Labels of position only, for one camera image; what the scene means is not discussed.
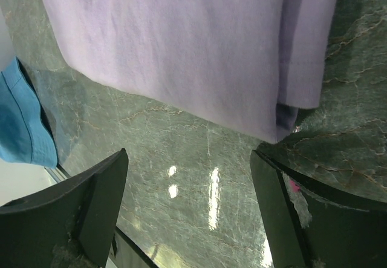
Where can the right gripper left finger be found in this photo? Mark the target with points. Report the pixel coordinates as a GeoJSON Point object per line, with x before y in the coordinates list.
{"type": "Point", "coordinates": [69, 224]}

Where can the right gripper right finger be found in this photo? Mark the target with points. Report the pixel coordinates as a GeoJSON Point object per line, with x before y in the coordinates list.
{"type": "Point", "coordinates": [311, 224]}

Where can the purple t shirt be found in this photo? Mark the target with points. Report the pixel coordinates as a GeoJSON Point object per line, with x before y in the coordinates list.
{"type": "Point", "coordinates": [248, 65]}

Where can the blue bucket hat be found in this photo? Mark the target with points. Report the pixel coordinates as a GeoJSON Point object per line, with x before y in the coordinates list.
{"type": "Point", "coordinates": [24, 137]}

